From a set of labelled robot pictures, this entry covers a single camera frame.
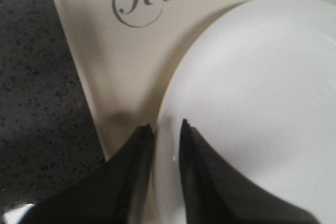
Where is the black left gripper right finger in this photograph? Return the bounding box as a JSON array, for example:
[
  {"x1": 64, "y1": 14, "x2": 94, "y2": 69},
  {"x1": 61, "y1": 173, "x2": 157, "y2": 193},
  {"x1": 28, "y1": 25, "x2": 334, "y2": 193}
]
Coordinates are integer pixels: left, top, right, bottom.
[{"x1": 179, "y1": 119, "x2": 318, "y2": 223}]

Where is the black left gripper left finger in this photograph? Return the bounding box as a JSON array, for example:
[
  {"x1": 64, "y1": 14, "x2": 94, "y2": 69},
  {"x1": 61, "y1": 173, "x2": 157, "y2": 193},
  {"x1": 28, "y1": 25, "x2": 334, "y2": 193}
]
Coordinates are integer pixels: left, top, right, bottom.
[{"x1": 20, "y1": 124, "x2": 154, "y2": 223}]

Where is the white round plate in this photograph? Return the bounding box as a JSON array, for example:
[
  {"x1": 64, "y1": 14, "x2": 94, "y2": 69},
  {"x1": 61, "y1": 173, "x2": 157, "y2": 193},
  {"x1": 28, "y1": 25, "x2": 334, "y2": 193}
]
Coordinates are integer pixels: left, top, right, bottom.
[{"x1": 153, "y1": 0, "x2": 335, "y2": 223}]

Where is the beige rabbit serving tray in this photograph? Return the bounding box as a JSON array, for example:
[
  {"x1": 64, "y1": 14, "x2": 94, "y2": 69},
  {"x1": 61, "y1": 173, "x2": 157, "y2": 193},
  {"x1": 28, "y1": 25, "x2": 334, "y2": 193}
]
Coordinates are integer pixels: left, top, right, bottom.
[{"x1": 44, "y1": 0, "x2": 336, "y2": 162}]

